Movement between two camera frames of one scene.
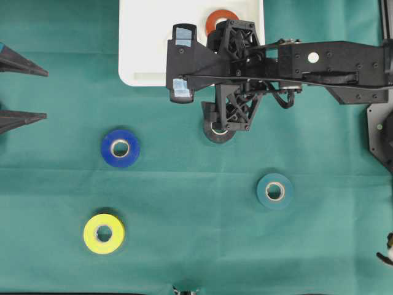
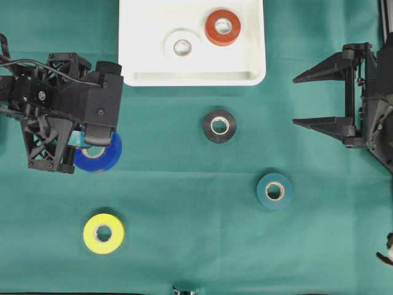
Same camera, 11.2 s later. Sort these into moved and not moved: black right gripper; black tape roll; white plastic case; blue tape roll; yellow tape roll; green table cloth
Moved: blue tape roll; black right gripper
Not moved: green table cloth; black tape roll; white plastic case; yellow tape roll
